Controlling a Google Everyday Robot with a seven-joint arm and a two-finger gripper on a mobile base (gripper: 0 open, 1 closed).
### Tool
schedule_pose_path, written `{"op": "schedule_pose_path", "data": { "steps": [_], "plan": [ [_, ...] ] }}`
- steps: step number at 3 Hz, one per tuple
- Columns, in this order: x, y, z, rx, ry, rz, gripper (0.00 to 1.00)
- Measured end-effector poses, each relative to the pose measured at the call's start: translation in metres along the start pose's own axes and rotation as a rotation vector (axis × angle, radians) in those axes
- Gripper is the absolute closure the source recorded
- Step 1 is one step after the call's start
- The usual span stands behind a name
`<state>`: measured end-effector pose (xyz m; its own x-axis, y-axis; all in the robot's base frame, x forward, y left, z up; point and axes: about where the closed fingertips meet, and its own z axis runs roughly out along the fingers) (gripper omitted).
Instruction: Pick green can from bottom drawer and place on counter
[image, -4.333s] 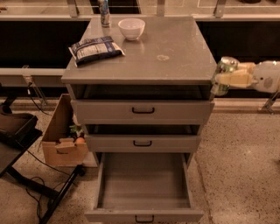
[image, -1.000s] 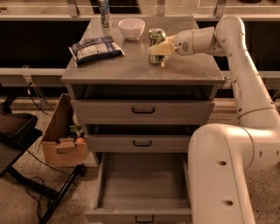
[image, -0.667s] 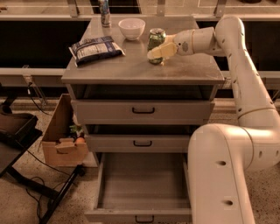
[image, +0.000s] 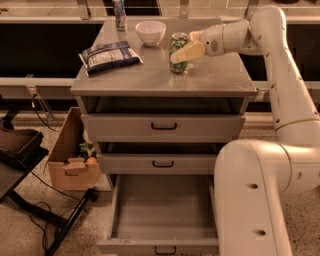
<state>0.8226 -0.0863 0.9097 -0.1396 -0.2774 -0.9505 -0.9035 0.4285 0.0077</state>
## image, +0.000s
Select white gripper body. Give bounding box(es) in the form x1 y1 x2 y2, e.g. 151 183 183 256
200 24 225 56

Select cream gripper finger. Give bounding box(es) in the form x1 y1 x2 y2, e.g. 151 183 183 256
189 30 203 41
169 41 205 64

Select green soda can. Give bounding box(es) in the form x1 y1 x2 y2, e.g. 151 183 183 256
169 32 189 74

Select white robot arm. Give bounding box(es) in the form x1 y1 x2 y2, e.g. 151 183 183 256
170 5 320 256

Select grey drawer cabinet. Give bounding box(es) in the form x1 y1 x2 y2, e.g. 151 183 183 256
70 18 257 256

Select grey top drawer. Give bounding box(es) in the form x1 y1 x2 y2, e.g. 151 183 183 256
82 114 245 143

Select grey drawer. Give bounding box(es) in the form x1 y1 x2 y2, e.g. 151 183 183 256
97 175 219 256
98 154 216 175
82 114 245 143

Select grey middle drawer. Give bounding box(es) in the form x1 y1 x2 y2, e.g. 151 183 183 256
98 154 216 175

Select grey bottom drawer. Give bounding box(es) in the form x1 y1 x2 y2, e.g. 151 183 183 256
97 175 219 256

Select white bowl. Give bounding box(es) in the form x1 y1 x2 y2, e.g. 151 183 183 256
135 20 167 46

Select blue chip bag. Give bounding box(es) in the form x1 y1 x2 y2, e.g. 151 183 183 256
79 41 142 76

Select tall bottle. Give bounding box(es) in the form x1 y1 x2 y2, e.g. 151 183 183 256
112 0 127 31

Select orange fruit in box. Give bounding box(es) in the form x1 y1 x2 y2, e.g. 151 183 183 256
86 157 98 164

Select cardboard box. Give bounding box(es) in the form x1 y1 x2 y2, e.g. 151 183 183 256
48 107 101 190

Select black folding stand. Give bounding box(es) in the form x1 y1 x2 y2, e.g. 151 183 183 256
0 109 97 256

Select black floor cable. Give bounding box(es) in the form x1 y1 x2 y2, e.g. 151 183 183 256
29 170 90 253

